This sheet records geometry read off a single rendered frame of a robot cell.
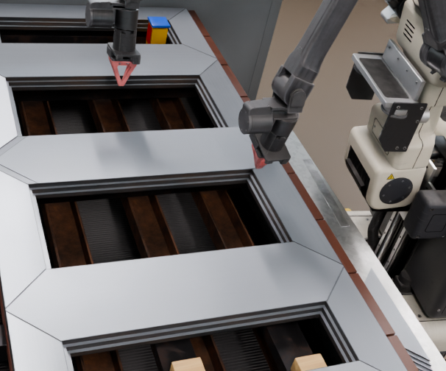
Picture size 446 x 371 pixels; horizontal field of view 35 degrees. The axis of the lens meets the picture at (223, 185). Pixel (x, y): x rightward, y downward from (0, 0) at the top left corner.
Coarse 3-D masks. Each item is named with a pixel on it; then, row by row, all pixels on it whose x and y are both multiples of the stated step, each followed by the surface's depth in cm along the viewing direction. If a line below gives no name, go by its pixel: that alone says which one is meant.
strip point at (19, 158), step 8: (16, 144) 170; (24, 144) 171; (8, 152) 167; (16, 152) 168; (24, 152) 168; (0, 160) 165; (8, 160) 165; (16, 160) 166; (24, 160) 166; (32, 160) 167; (8, 168) 163; (16, 168) 164; (24, 168) 164; (32, 168) 165; (24, 176) 162; (32, 176) 163
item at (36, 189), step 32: (32, 192) 162; (64, 192) 164; (96, 192) 167; (256, 192) 178; (224, 320) 143; (256, 320) 146; (288, 320) 149; (320, 320) 151; (96, 352) 133; (352, 352) 143
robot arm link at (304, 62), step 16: (336, 0) 143; (352, 0) 144; (320, 16) 146; (336, 16) 145; (320, 32) 146; (336, 32) 147; (304, 48) 148; (320, 48) 148; (288, 64) 151; (304, 64) 148; (320, 64) 150; (272, 80) 154; (288, 80) 150; (304, 80) 150; (288, 96) 150
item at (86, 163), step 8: (64, 136) 176; (72, 136) 177; (80, 136) 178; (88, 136) 178; (64, 144) 174; (72, 144) 174; (80, 144) 175; (88, 144) 176; (96, 144) 176; (72, 152) 172; (80, 152) 173; (88, 152) 173; (96, 152) 174; (72, 160) 170; (80, 160) 170; (88, 160) 171; (96, 160) 172; (72, 168) 168; (80, 168) 168; (88, 168) 169; (96, 168) 169; (104, 168) 170; (80, 176) 166; (88, 176) 167; (96, 176) 167; (104, 176) 168
